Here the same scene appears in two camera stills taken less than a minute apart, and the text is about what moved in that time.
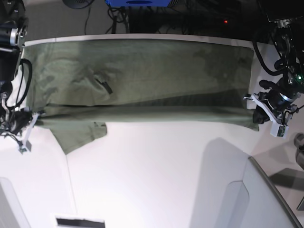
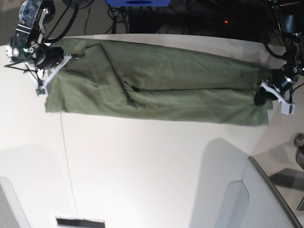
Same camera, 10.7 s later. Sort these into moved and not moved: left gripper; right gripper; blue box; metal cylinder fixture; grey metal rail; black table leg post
Moved: right gripper; left gripper
Not moved: black table leg post; blue box; grey metal rail; metal cylinder fixture
